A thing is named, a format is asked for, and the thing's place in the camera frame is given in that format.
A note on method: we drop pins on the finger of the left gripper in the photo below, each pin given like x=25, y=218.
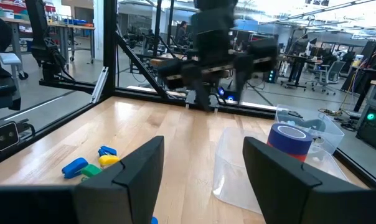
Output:
x=259, y=56
x=174, y=74

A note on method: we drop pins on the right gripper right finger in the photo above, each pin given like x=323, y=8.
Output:
x=284, y=193

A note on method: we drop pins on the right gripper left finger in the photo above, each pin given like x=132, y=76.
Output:
x=135, y=193

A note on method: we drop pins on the yellow mini stapler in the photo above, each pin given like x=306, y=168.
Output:
x=109, y=160

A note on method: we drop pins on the blue tape roll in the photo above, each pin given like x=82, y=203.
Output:
x=289, y=146

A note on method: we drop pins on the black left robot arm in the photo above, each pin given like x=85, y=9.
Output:
x=214, y=14

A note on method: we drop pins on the wooden workbench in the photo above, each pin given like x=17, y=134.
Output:
x=157, y=62

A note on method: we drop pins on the black computer tower lights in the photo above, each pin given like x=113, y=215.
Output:
x=271, y=76

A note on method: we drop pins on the black standing desk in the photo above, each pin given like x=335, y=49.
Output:
x=297, y=60

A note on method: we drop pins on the person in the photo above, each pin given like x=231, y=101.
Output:
x=181, y=31

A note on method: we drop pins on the black computer blue lights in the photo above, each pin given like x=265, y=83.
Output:
x=228, y=93

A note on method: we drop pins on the grey office chair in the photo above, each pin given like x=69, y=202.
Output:
x=329, y=74

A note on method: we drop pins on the black computer green light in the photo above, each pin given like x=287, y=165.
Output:
x=373, y=124

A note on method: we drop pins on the grey workbench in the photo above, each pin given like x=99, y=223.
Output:
x=60, y=26

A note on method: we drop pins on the white stool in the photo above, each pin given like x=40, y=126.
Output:
x=10, y=59

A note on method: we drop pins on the black office chair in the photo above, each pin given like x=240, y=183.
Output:
x=1, y=90

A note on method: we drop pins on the black aluminium table frame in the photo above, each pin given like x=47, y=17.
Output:
x=110, y=46

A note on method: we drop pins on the silver aluminium bracket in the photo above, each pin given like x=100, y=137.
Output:
x=100, y=85

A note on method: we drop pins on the black table-level camera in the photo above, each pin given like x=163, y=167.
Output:
x=2, y=137

